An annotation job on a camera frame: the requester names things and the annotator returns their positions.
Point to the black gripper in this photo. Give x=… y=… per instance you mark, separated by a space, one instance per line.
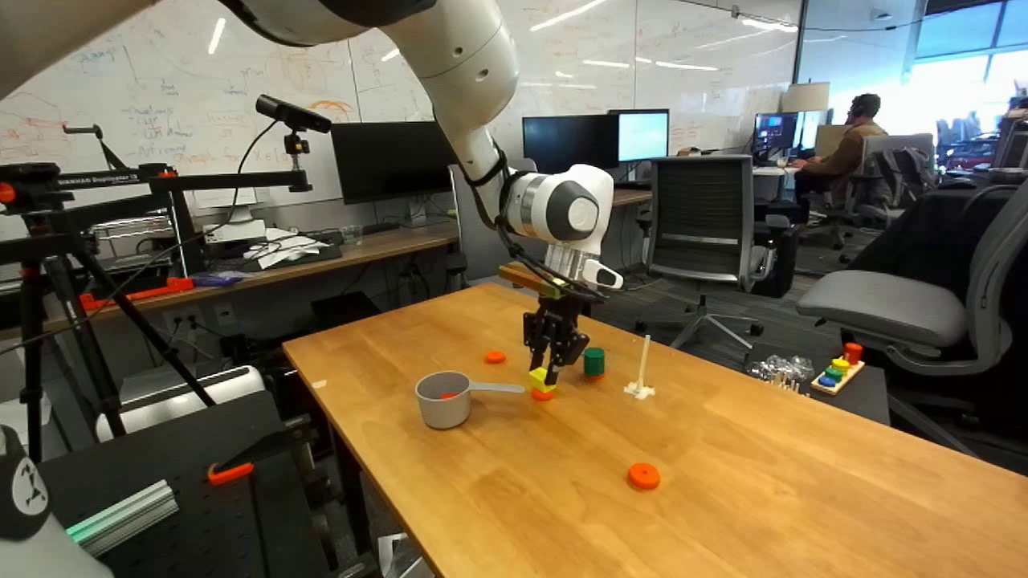
x=554 y=328

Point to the yellow cube block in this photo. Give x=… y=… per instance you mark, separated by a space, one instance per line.
x=539 y=375

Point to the green cylinder block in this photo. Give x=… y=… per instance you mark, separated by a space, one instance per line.
x=594 y=360

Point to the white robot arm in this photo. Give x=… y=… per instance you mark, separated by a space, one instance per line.
x=466 y=64

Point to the grey measuring cup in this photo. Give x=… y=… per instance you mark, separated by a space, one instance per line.
x=453 y=411

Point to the orange disc under yellow block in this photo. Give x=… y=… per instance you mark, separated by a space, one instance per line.
x=543 y=393

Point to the orange disc with hole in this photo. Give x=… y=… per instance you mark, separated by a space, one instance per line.
x=645 y=477

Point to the black office chair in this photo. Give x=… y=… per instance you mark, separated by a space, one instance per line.
x=706 y=226

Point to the black computer monitor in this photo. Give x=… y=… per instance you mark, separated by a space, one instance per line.
x=558 y=143

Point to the colourful stacking toy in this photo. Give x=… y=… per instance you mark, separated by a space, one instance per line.
x=842 y=368

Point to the seated person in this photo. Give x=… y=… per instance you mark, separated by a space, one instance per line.
x=845 y=157

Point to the grey office chair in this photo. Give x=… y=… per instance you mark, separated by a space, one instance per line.
x=939 y=301

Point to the orange clamp handle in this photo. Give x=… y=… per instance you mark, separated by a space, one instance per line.
x=231 y=477

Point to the black camera tripod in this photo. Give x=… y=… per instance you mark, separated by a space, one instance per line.
x=59 y=237

